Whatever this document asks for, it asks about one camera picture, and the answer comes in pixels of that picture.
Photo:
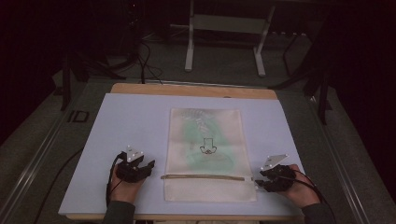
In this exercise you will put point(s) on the green garment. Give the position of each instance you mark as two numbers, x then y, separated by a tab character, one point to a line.
199	140

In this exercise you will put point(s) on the light blue table mat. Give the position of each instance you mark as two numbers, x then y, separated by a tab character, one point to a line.
130	124

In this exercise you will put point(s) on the person's right hand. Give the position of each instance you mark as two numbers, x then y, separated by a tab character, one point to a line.
300	193

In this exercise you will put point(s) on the white mesh zipper laundry bag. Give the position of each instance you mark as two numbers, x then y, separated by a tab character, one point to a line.
211	189

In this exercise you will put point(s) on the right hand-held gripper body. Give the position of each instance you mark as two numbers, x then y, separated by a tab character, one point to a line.
278	175

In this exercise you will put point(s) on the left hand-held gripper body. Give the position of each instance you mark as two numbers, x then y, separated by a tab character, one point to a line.
132	169

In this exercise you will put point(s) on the person's left hand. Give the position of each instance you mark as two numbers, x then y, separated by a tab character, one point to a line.
124	189

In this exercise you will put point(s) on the white metal stand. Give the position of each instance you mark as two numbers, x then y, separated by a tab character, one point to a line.
229	23

